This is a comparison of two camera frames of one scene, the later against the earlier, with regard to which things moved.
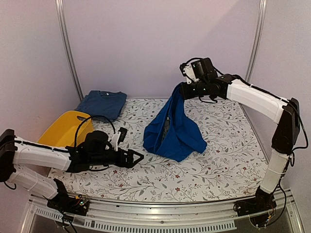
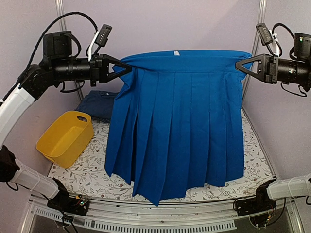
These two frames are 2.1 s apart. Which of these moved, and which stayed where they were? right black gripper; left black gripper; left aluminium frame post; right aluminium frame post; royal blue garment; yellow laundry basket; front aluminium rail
Moved: left black gripper; royal blue garment; right black gripper
Stayed: left aluminium frame post; yellow laundry basket; right aluminium frame post; front aluminium rail
